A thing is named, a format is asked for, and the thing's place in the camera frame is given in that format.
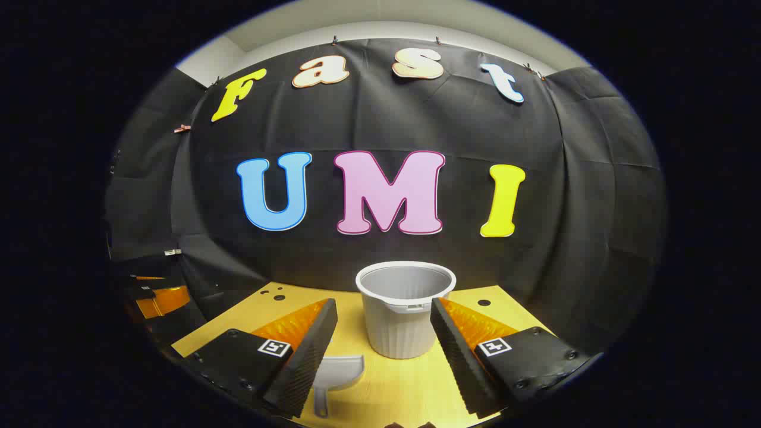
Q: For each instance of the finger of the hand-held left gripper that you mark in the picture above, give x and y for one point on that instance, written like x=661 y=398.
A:
x=163 y=302
x=148 y=277

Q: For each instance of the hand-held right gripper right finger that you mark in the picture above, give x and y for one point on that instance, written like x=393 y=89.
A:
x=461 y=356

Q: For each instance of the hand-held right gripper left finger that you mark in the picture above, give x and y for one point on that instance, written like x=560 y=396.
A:
x=309 y=351

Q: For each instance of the grey plastic dustpan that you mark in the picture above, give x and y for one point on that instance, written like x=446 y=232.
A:
x=336 y=371

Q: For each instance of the grey ribbed garbage bin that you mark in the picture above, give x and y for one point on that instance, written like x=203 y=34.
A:
x=401 y=327

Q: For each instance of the yellow wooden desktop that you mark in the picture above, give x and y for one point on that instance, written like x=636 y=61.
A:
x=398 y=386

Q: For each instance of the black backdrop cloth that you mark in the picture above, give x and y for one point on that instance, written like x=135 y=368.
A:
x=380 y=119

